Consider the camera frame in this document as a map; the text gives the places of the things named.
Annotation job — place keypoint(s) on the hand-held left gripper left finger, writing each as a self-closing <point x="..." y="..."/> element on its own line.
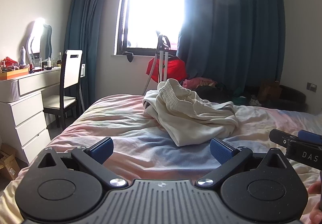
<point x="102" y="149"/>

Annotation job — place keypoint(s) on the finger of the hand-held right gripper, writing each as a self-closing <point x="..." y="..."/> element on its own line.
<point x="279" y="137"/>
<point x="309" y="136"/>

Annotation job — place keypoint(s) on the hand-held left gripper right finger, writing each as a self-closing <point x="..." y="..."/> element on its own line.
<point x="221" y="151"/>

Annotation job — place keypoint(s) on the cream white pants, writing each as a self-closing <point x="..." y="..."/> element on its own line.
<point x="188" y="113"/>

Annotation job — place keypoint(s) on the dark clothes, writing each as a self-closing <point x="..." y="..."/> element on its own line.
<point x="213" y="93"/>

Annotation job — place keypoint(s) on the pink clothes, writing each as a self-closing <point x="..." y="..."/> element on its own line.
<point x="198" y="82"/>

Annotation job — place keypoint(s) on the person's right hand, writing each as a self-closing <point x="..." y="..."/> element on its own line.
<point x="314" y="188"/>

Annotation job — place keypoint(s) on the bed with pastel sheet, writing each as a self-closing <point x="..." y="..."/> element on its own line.
<point x="120" y="121"/>

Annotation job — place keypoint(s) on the dark armchair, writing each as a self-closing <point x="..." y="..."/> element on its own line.
<point x="291" y="98"/>

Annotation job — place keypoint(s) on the white patterned cloth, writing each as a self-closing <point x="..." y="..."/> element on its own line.
<point x="254" y="101"/>

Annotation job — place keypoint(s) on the brown cardboard box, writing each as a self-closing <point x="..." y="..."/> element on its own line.
<point x="270" y="90"/>

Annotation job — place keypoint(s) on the green cloth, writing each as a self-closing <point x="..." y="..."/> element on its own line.
<point x="240" y="99"/>

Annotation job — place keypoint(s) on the white and dark chair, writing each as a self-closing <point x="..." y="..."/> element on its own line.
<point x="71" y="70"/>

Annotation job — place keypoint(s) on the white dressing table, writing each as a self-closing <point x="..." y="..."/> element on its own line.
<point x="25" y="113"/>

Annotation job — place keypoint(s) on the red bag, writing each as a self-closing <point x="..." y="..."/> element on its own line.
<point x="176" y="68"/>

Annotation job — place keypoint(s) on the black object on windowsill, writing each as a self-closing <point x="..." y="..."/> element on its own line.
<point x="128" y="56"/>

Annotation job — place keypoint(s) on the row of cosmetic bottles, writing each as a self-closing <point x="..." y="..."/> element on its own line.
<point x="47" y="63"/>

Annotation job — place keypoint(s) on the orange box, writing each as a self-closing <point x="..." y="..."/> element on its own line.
<point x="15" y="73"/>

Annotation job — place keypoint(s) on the wide blue curtain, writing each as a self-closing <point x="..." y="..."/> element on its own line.
<point x="239" y="25"/>

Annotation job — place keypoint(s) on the silver spray bottle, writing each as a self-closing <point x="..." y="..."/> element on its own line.
<point x="22" y="56"/>

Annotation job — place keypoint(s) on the garment steamer stand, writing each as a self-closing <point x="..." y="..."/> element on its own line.
<point x="163" y="40"/>

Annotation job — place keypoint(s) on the narrow blue curtain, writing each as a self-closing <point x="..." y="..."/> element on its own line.
<point x="85" y="25"/>

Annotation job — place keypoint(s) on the red pouch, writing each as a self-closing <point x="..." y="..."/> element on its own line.
<point x="8" y="61"/>

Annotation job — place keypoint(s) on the wavy framed mirror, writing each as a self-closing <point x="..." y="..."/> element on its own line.
<point x="37" y="38"/>

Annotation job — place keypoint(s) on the dark framed window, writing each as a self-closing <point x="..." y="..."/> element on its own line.
<point x="151" y="12"/>

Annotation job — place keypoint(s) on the dark wall switch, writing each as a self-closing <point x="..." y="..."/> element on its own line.
<point x="312" y="87"/>

